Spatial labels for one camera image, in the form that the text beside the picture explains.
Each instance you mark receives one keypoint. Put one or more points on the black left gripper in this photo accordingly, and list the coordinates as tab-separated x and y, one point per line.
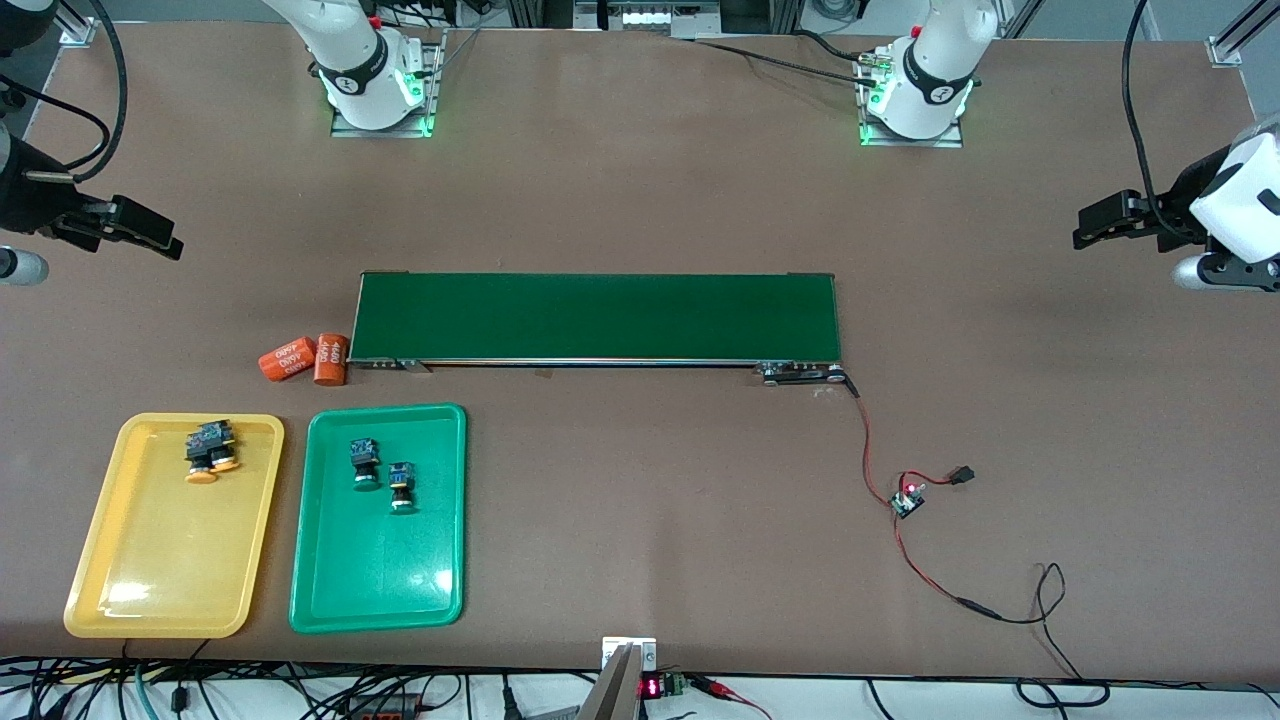
1177	203

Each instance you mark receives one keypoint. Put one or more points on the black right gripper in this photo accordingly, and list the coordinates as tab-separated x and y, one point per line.
30	200

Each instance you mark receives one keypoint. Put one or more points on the yellow mushroom push button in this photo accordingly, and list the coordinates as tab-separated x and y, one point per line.
226	462
201	476

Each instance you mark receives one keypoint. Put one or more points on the green mushroom push button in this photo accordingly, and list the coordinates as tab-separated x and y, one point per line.
364	465
401	488

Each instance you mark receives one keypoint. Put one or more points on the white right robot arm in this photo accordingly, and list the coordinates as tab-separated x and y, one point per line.
360	70

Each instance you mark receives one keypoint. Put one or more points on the black plug connector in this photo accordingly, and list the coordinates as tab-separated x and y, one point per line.
962	475

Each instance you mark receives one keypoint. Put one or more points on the yellow plastic tray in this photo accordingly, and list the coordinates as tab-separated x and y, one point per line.
175	560

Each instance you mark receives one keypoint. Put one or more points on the small black controller board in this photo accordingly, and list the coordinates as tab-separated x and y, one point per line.
908	502

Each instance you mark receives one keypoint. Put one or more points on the green plastic tray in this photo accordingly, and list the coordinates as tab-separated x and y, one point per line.
380	570

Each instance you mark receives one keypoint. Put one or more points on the green conveyor belt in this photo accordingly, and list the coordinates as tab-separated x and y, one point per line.
600	315

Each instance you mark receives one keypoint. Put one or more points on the grey control box with lights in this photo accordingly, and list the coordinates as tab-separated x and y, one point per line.
645	17

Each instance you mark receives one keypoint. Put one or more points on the black power strip red switches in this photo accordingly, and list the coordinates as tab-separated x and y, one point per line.
385	708

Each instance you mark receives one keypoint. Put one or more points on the red clip lead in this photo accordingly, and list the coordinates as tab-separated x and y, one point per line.
725	690

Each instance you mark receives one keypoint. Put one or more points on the red digit display module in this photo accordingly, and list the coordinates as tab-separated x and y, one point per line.
655	687

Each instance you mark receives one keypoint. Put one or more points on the aluminium frame post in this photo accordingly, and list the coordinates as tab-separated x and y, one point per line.
1235	40
78	28

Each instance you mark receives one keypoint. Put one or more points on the left arm aluminium base plate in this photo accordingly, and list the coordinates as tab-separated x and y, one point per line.
866	100

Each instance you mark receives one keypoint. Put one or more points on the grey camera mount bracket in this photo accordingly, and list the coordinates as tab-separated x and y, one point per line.
612	690

